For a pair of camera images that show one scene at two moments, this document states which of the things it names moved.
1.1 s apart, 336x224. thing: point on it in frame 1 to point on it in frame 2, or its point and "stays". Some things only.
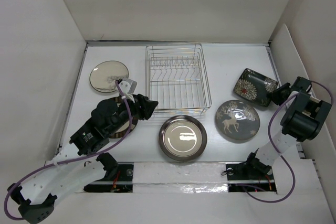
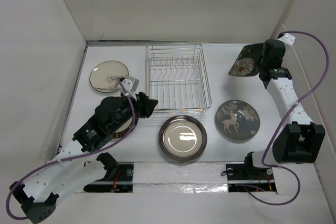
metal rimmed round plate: x=182 y=138 stays
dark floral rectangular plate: x=255 y=86 to x=247 y=64
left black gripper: x=143 y=106 stays
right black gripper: x=274 y=94 to x=283 y=54
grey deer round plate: x=237 y=120 stays
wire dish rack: x=176 y=78 stays
